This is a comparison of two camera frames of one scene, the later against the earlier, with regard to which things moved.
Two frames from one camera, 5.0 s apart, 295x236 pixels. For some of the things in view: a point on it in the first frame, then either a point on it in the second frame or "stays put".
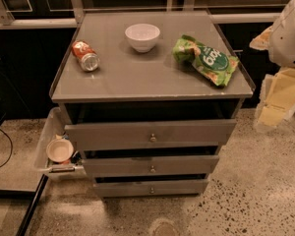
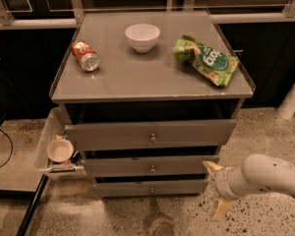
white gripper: [287, 40] to [218, 182]
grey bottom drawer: [151, 189] stays put
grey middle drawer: [159, 165] stays put
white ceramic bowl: [142, 36] stays put
